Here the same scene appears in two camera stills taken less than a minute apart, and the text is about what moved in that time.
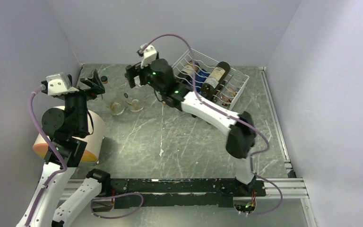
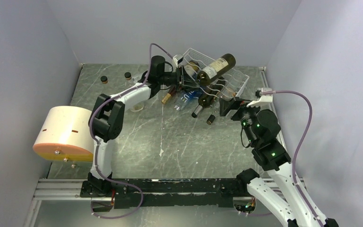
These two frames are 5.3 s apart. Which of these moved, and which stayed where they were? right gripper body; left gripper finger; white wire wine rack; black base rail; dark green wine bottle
Moved: dark green wine bottle; left gripper finger; right gripper body
Stayed: white wire wine rack; black base rail
